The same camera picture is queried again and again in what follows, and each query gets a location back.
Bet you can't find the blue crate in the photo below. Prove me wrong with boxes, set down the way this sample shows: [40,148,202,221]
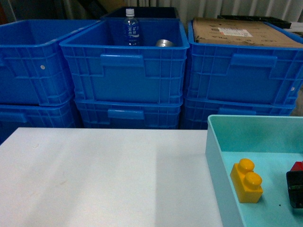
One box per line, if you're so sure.
[0,99,83,143]
[74,99,183,129]
[179,97,295,130]
[60,18,189,105]
[0,19,98,106]
[185,20,303,105]

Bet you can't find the blue crate bottom left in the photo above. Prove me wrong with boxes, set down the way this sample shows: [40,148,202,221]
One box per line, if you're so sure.
[0,99,83,143]

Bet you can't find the blue crate top middle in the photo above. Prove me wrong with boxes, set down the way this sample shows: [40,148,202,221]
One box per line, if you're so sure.
[60,18,189,105]

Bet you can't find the clear water bottle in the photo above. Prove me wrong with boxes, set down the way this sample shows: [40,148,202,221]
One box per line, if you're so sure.
[123,8,141,46]

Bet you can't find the metal bowl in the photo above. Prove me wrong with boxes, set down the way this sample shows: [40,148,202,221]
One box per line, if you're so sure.
[155,39,175,47]

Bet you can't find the blue crate bottom right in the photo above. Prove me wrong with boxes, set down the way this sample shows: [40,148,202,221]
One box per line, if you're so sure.
[179,97,295,130]

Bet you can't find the red toy block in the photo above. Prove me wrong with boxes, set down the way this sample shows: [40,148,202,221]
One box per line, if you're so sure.
[291,161,303,171]

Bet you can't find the blue crate top left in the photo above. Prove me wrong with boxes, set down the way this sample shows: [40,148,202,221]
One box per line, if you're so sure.
[0,19,98,106]

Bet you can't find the light blue plastic box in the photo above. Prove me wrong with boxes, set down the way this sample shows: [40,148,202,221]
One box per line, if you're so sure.
[205,115,303,227]

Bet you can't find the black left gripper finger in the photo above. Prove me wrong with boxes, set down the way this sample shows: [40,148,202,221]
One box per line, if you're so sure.
[286,171,303,209]

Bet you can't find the yellow toy block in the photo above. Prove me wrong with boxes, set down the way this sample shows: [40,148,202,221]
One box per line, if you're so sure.
[230,158,263,203]

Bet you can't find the blue crate bottom middle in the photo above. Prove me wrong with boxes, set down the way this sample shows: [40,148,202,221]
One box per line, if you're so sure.
[74,99,183,129]

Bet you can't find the brown cardboard box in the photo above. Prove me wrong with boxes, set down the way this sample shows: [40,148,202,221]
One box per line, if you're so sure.
[193,17,303,48]

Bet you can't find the white work table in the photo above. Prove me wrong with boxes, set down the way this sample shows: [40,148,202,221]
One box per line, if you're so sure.
[0,128,222,227]

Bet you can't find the blue crate top right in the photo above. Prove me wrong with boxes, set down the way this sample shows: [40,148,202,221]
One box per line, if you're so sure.
[185,20,303,105]

